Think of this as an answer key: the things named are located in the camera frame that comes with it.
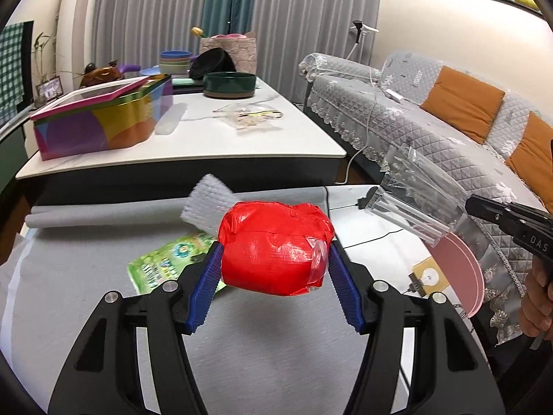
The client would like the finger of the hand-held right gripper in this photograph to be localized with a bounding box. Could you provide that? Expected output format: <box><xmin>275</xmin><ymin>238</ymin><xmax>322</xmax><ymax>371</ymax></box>
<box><xmin>465</xmin><ymin>194</ymin><xmax>525</xmax><ymax>239</ymax></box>

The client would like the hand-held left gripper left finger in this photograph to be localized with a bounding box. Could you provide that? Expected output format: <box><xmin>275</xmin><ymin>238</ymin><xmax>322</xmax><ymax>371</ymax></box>
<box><xmin>47</xmin><ymin>242</ymin><xmax>225</xmax><ymax>415</ymax></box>

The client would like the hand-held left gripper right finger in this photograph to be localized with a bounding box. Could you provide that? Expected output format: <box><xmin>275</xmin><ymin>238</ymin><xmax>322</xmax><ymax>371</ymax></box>
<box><xmin>328</xmin><ymin>242</ymin><xmax>506</xmax><ymax>415</ymax></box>

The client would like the pink plate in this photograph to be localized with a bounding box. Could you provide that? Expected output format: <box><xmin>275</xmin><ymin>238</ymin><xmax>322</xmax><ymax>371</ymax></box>
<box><xmin>431</xmin><ymin>229</ymin><xmax>485</xmax><ymax>319</ymax></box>

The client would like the red tape-wrapped ball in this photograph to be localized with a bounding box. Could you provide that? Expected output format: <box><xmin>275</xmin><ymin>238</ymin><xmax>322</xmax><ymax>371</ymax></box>
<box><xmin>217</xmin><ymin>201</ymin><xmax>336</xmax><ymax>297</ymax></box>

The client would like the clear plastic packaging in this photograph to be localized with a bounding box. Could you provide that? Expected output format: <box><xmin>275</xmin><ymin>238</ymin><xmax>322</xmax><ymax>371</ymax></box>
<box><xmin>363</xmin><ymin>142</ymin><xmax>471</xmax><ymax>250</ymax></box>

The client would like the person's right hand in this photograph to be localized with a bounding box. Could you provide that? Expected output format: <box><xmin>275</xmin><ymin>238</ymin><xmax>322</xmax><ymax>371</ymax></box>
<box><xmin>519</xmin><ymin>256</ymin><xmax>553</xmax><ymax>339</ymax></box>

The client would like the green snack packet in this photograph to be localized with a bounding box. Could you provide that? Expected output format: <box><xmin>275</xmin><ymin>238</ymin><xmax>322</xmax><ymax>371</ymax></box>
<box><xmin>127</xmin><ymin>231</ymin><xmax>228</xmax><ymax>295</ymax></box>

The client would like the orange cushion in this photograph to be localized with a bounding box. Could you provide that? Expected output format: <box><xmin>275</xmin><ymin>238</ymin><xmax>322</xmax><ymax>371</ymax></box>
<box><xmin>504</xmin><ymin>111</ymin><xmax>553</xmax><ymax>192</ymax></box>
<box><xmin>419</xmin><ymin>65</ymin><xmax>506</xmax><ymax>145</ymax></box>

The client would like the white foam fruit net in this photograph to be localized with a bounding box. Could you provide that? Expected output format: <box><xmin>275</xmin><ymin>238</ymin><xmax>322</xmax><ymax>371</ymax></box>
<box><xmin>181</xmin><ymin>174</ymin><xmax>235</xmax><ymax>235</ymax></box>

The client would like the grey fabric mat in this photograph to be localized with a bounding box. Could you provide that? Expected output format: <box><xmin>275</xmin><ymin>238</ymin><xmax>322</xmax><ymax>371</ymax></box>
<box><xmin>6</xmin><ymin>185</ymin><xmax>411</xmax><ymax>415</ymax></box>

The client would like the grey quilted sofa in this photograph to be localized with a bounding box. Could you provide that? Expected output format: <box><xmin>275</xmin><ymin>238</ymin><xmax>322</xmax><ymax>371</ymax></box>
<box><xmin>299</xmin><ymin>49</ymin><xmax>553</xmax><ymax>343</ymax></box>

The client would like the white-topped coffee table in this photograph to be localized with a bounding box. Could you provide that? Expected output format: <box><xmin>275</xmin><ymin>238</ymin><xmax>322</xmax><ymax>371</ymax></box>
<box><xmin>15</xmin><ymin>75</ymin><xmax>349</xmax><ymax>205</ymax></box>

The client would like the clear plastic packet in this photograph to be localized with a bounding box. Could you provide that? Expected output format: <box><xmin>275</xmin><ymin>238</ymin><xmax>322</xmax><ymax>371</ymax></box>
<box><xmin>212</xmin><ymin>103</ymin><xmax>285</xmax><ymax>131</ymax></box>

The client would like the colourful tin box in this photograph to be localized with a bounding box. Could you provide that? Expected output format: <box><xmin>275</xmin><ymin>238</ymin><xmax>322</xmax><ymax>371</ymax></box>
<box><xmin>30</xmin><ymin>73</ymin><xmax>175</xmax><ymax>162</ymax></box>

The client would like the light green tray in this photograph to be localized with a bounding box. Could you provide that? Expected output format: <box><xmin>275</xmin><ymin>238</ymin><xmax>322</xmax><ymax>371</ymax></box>
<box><xmin>171</xmin><ymin>76</ymin><xmax>205</xmax><ymax>94</ymax></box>

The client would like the dark green round dish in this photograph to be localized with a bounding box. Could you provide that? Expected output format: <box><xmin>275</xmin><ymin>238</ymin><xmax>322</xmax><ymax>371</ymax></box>
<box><xmin>203</xmin><ymin>71</ymin><xmax>257</xmax><ymax>99</ymax></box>

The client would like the stack of coloured bowls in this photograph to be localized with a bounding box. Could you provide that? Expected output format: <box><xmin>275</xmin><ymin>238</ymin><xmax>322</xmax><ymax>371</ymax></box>
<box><xmin>158</xmin><ymin>50</ymin><xmax>193</xmax><ymax>75</ymax></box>

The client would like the brown teapot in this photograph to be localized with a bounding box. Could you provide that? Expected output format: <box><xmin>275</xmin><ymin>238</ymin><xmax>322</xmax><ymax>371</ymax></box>
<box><xmin>79</xmin><ymin>61</ymin><xmax>142</xmax><ymax>90</ymax></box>

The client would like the grey curtain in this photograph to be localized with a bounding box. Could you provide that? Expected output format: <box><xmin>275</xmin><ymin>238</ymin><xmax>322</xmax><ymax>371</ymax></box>
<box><xmin>90</xmin><ymin>0</ymin><xmax>383</xmax><ymax>104</ymax></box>

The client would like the slim bamboo plant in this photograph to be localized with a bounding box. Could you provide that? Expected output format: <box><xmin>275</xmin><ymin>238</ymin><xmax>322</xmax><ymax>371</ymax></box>
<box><xmin>31</xmin><ymin>31</ymin><xmax>58</xmax><ymax>84</ymax></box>

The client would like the teal curtain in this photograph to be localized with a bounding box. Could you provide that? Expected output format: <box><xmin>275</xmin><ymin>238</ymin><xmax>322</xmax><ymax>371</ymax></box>
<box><xmin>200</xmin><ymin>0</ymin><xmax>258</xmax><ymax>38</ymax></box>

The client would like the green checked cloth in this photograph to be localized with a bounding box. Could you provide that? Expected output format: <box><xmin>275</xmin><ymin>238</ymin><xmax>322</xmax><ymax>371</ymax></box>
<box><xmin>0</xmin><ymin>21</ymin><xmax>27</xmax><ymax>117</ymax></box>

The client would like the white cable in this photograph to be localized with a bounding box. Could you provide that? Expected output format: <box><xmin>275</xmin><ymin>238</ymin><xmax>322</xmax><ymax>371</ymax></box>
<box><xmin>336</xmin><ymin>67</ymin><xmax>405</xmax><ymax>186</ymax></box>

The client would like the small photo frame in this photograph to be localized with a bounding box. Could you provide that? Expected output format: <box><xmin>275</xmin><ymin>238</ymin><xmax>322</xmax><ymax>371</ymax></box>
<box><xmin>35</xmin><ymin>76</ymin><xmax>64</xmax><ymax>105</ymax></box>

